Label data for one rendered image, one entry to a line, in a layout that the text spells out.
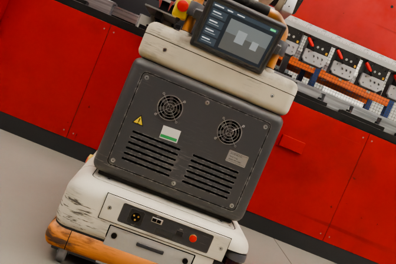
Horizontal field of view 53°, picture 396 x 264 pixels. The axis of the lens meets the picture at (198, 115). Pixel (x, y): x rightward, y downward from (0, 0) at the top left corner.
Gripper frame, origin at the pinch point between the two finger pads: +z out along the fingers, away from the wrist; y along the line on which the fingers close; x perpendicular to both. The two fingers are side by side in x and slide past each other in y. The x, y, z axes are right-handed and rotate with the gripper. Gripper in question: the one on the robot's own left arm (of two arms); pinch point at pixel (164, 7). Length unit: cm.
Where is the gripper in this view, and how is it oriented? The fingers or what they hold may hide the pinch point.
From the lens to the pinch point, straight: 237.4
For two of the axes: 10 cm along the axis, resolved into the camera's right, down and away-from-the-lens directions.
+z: -3.4, 7.7, 5.4
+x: -1.6, 5.2, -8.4
